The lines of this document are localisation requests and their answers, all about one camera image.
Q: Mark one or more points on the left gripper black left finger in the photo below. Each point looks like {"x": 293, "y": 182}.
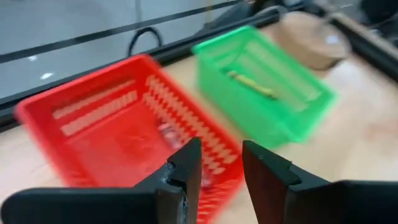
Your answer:
{"x": 93, "y": 205}

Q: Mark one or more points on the red plastic basket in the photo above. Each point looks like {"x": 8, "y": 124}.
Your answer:
{"x": 109, "y": 149}

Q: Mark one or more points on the green plastic basket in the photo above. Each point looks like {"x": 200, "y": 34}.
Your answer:
{"x": 248, "y": 118}

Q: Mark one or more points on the red Crayola crayon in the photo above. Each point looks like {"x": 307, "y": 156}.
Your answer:
{"x": 170, "y": 136}

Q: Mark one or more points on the white shade wooden base lamp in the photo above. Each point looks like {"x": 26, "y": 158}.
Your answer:
{"x": 311, "y": 43}

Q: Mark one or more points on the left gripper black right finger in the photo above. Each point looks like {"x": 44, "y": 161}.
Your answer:
{"x": 311, "y": 205}

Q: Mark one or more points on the white floor scrap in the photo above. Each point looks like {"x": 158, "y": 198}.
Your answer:
{"x": 32, "y": 58}
{"x": 46, "y": 75}

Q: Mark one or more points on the green Crayola crayon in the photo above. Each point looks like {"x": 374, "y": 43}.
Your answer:
{"x": 252, "y": 84}

